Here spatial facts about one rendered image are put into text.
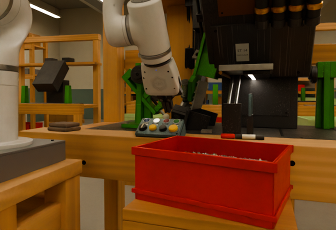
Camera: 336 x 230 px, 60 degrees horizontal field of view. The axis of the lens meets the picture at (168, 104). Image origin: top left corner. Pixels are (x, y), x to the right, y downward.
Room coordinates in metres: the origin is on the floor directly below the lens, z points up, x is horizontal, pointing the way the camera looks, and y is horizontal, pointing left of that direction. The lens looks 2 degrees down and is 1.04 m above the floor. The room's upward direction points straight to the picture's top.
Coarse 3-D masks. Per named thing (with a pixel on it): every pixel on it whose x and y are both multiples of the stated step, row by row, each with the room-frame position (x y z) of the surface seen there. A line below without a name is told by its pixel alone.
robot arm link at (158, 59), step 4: (164, 52) 0.74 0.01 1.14; (168, 52) 0.75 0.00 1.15; (140, 56) 0.76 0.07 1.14; (144, 56) 0.74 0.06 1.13; (148, 56) 0.74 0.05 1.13; (152, 56) 0.74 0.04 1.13; (156, 56) 0.74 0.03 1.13; (160, 56) 0.74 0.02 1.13; (164, 56) 0.74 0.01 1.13; (168, 56) 0.75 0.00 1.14; (144, 60) 0.75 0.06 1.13; (148, 60) 0.75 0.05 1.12; (152, 60) 0.74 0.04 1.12; (156, 60) 0.74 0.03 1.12; (160, 60) 0.74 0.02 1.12; (164, 60) 0.75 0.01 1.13
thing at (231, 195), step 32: (160, 160) 0.62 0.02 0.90; (192, 160) 0.58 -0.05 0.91; (224, 160) 0.55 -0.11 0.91; (256, 160) 0.52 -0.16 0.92; (288, 160) 0.66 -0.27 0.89; (160, 192) 0.62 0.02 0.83; (192, 192) 0.58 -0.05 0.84; (224, 192) 0.55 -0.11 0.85; (256, 192) 0.52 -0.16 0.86; (288, 192) 0.63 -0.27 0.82; (256, 224) 0.52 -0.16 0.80
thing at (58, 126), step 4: (52, 124) 1.10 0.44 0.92; (56, 124) 1.09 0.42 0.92; (60, 124) 1.08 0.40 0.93; (64, 124) 1.07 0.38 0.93; (68, 124) 1.08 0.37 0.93; (72, 124) 1.09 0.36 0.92; (76, 124) 1.11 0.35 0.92; (48, 128) 1.10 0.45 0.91; (52, 128) 1.09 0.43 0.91; (56, 128) 1.08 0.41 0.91; (60, 128) 1.07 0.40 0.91; (64, 128) 1.06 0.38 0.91; (68, 128) 1.07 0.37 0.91; (72, 128) 1.09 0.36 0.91; (76, 128) 1.10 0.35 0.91; (80, 128) 1.12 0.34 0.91
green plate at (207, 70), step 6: (204, 36) 1.10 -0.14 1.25; (204, 42) 1.11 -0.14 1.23; (204, 48) 1.11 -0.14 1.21; (198, 54) 1.11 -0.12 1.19; (204, 54) 1.11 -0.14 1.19; (198, 60) 1.11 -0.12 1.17; (204, 60) 1.11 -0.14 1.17; (198, 66) 1.12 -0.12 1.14; (204, 66) 1.11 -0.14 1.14; (210, 66) 1.11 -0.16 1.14; (198, 72) 1.12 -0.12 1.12; (204, 72) 1.11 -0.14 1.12; (210, 72) 1.11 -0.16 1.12; (198, 78) 1.18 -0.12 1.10; (216, 78) 1.16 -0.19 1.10
